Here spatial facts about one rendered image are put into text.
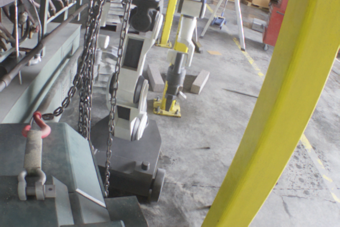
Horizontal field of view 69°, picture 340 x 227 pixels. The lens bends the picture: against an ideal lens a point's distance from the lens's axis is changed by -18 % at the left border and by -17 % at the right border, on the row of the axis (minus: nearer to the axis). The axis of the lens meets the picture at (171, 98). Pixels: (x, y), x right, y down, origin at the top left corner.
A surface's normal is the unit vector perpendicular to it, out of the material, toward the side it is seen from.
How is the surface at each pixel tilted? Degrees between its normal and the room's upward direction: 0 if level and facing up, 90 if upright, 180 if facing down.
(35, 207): 0
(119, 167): 0
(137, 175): 45
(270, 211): 0
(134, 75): 79
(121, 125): 30
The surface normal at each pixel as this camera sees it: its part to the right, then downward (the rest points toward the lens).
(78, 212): 0.28, -0.86
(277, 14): -0.29, 0.41
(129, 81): -0.04, 0.07
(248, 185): 0.04, 0.49
